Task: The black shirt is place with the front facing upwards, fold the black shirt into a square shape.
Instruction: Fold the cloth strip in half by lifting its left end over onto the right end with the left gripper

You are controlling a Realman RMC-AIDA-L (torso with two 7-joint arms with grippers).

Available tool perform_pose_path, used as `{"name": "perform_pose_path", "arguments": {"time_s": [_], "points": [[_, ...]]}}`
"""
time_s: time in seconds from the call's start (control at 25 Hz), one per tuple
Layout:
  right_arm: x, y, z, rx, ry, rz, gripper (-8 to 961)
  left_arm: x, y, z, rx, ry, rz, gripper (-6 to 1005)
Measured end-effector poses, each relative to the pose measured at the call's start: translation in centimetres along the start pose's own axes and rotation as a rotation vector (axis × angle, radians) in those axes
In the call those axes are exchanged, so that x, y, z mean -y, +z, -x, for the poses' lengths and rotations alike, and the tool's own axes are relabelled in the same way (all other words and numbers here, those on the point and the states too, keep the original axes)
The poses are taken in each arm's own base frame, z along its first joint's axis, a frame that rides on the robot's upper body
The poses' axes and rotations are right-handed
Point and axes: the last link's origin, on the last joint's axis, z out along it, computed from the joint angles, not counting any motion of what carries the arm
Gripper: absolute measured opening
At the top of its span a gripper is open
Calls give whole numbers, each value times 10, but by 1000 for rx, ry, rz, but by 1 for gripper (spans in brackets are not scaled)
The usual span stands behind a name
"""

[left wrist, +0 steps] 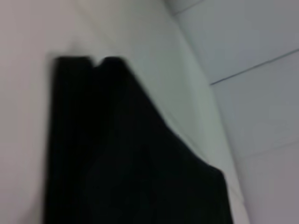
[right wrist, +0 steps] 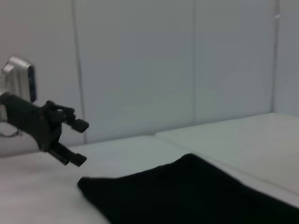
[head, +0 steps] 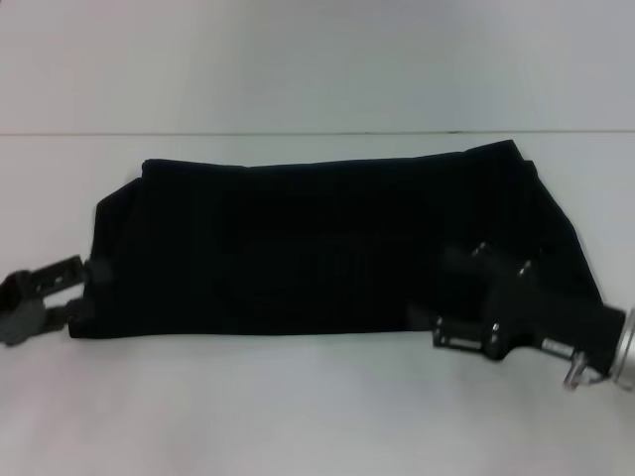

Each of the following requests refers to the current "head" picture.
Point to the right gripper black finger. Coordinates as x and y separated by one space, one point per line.
471 265
456 332

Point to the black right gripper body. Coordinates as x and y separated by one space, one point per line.
550 317

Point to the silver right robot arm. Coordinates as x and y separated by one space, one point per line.
626 347

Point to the black t-shirt with FREE print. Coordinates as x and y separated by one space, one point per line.
322 238

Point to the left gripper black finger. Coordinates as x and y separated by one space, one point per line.
64 310
64 273

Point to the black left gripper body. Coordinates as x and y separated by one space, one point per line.
20 307

